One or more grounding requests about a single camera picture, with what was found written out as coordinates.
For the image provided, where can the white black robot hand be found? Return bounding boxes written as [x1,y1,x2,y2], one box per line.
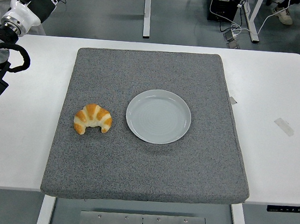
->
[0,0,71,33]

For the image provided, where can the golden croissant bread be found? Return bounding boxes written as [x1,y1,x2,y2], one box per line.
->
[73,102,114,138]

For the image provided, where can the pale grey round plate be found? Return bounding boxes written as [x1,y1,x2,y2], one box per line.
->
[123,86,194,147]

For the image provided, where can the white background desk leg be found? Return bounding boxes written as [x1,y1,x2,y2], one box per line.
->
[239,0,264,44]
[142,0,152,39]

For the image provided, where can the grey speckled fabric mat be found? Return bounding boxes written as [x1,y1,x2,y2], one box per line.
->
[39,41,261,214]

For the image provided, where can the black computer box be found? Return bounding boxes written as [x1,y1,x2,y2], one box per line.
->
[207,0,243,24]

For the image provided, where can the grey floor box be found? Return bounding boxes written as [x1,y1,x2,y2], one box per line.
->
[223,29,238,42]
[227,40,241,50]

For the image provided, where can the person's foot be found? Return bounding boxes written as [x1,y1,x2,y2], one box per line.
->
[270,3,296,26]

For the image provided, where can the clear tape strip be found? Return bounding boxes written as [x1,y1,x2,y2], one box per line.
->
[273,117,295,137]

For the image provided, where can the black table control panel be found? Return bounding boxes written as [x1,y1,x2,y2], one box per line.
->
[266,204,300,215]

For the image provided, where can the white floor cable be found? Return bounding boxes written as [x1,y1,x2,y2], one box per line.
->
[208,0,281,39]

